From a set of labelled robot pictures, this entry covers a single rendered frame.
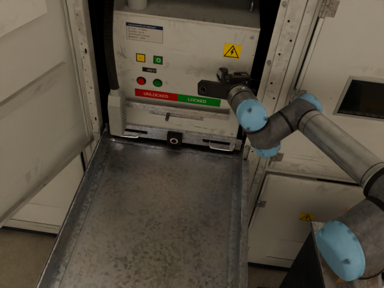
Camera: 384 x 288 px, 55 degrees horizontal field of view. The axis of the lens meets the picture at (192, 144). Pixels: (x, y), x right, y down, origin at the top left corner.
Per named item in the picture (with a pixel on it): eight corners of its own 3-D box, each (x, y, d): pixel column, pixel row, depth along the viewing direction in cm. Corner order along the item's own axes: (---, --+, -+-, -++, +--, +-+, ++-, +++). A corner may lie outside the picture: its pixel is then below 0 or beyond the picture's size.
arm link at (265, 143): (296, 143, 106) (284, 113, 100) (264, 164, 106) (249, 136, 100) (283, 131, 112) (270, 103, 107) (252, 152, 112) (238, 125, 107)
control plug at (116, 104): (123, 136, 139) (120, 100, 127) (110, 135, 139) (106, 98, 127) (127, 123, 145) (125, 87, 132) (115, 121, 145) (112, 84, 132)
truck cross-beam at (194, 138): (240, 150, 151) (242, 140, 147) (110, 132, 153) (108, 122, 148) (240, 142, 155) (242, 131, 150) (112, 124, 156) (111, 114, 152)
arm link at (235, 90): (229, 115, 107) (231, 88, 103) (225, 108, 111) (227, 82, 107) (254, 114, 108) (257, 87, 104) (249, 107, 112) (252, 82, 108)
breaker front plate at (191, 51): (235, 141, 148) (259, 32, 114) (115, 125, 149) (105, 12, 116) (235, 139, 149) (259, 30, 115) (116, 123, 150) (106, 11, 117)
